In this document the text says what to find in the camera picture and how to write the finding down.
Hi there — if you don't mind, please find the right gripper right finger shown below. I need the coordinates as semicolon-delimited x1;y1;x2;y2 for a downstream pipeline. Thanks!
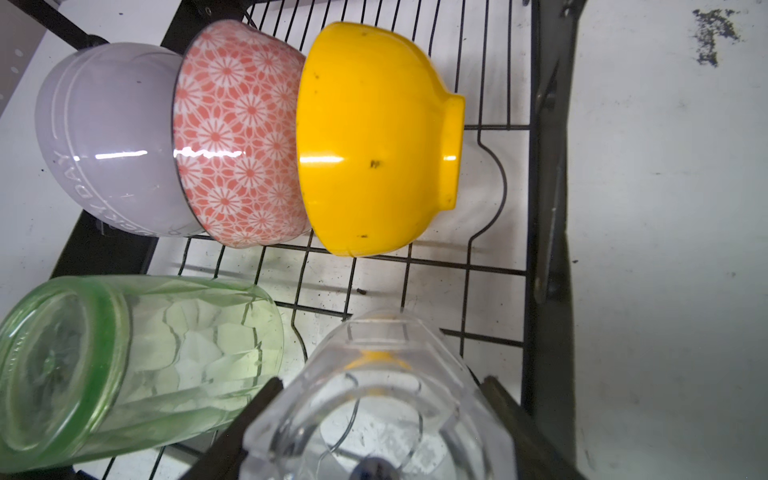
480;376;586;480

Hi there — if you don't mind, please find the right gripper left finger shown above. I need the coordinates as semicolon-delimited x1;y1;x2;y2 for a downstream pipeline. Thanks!
180;377;283;480

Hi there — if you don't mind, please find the green glass tumbler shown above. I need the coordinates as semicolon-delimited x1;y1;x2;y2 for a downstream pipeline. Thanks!
1;275;284;474

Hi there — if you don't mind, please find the clear glass tumbler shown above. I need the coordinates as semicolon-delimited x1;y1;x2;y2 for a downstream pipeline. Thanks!
239;311;517;479

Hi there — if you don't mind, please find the yellow ceramic bowl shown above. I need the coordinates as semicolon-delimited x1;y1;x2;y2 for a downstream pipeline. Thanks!
296;22;466;257

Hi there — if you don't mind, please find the pink floral pattern bowl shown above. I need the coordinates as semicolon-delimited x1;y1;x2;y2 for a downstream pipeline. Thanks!
172;20;310;248

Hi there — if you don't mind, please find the black two-tier dish rack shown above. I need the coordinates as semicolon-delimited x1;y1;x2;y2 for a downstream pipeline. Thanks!
0;0;589;480

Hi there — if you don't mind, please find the lilac ceramic bowl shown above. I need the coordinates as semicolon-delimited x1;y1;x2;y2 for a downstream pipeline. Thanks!
35;43;203;237

